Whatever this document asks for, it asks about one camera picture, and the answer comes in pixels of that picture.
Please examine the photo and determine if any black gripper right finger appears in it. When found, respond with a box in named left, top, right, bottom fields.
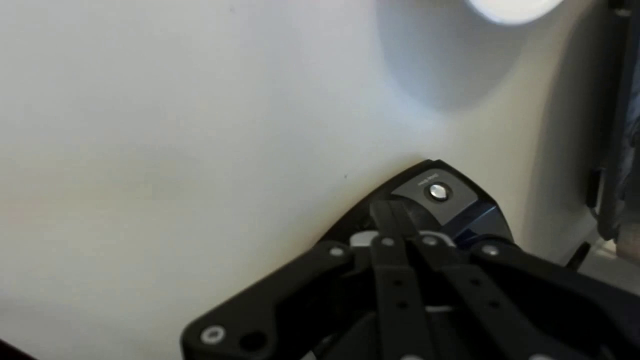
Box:
left=397, top=198, right=640, bottom=360

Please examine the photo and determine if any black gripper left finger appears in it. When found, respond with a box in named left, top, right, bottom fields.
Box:
left=180, top=198, right=438, bottom=360

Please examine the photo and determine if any white bowl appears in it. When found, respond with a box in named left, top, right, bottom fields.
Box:
left=462, top=0, right=567, bottom=28

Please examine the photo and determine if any black coffee maker cord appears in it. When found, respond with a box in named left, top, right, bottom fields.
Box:
left=564, top=240, right=594, bottom=270

